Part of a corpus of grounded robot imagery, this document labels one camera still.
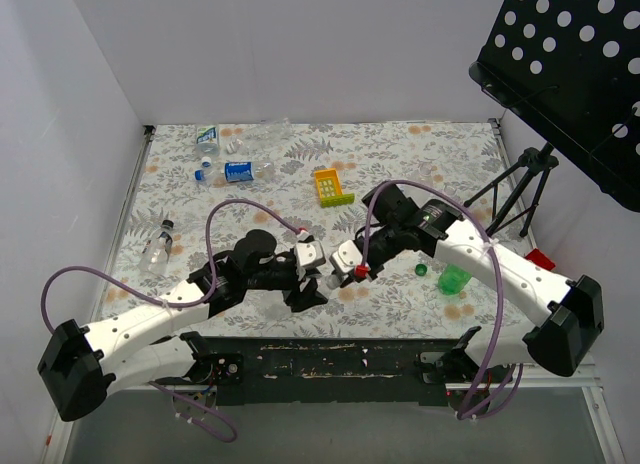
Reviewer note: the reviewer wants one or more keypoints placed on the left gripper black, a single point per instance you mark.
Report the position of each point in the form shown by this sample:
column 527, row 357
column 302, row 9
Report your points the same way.
column 297, row 282

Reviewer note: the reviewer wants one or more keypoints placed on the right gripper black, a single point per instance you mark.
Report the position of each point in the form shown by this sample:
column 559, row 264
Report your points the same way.
column 353, row 276

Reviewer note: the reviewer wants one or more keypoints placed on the clear bottle black cap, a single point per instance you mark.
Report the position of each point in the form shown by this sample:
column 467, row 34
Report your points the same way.
column 156, row 253

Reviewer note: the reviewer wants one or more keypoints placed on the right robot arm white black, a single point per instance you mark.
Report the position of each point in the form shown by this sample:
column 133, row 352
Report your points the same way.
column 565, row 317

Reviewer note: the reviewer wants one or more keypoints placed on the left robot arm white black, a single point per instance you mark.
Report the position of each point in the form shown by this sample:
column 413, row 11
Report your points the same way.
column 83, row 365

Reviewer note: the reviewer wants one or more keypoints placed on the green bottle cap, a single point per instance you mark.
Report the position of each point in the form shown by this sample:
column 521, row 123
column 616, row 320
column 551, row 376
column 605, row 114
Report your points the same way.
column 421, row 270

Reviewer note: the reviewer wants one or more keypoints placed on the green plastic bottle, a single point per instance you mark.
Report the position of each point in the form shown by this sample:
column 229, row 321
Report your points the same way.
column 453, row 280

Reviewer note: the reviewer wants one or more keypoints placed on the clear uncapped bottle right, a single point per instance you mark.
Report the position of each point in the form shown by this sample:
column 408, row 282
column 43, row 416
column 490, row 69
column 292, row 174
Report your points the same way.
column 427, row 175

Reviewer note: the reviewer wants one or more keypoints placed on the clear bottle blue label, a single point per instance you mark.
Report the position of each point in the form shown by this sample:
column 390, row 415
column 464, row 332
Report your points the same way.
column 236, row 172

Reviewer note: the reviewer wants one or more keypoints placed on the crushed clear bottle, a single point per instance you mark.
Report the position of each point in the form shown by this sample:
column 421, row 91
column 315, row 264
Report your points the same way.
column 265, row 134

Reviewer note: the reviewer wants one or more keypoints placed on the bottle green white label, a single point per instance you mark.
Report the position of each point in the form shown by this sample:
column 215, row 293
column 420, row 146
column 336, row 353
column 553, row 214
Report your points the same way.
column 206, row 142

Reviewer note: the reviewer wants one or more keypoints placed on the yellow green toy basket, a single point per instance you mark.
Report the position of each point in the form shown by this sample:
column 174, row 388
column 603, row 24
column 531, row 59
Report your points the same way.
column 329, row 189

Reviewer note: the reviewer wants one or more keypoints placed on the floral tablecloth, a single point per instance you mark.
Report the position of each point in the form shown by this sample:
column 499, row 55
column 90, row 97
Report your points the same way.
column 398, row 304

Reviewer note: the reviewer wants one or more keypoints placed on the red box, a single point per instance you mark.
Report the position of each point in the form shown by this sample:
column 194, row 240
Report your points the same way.
column 541, row 260

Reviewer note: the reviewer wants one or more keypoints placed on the black tripod stand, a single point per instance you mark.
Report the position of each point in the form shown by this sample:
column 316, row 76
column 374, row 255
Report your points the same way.
column 536, row 163

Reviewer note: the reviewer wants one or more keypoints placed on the black perforated music stand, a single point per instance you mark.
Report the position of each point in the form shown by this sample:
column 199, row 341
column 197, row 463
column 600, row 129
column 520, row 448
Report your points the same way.
column 569, row 69

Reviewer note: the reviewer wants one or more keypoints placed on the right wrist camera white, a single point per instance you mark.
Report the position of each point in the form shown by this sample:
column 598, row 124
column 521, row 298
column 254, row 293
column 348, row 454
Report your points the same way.
column 347, row 254

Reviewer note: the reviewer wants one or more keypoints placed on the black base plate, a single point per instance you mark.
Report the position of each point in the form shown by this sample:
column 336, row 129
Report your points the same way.
column 247, row 371

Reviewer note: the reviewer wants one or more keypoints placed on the aluminium frame rail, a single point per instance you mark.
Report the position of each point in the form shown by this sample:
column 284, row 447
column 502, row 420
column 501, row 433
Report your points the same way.
column 592, row 388

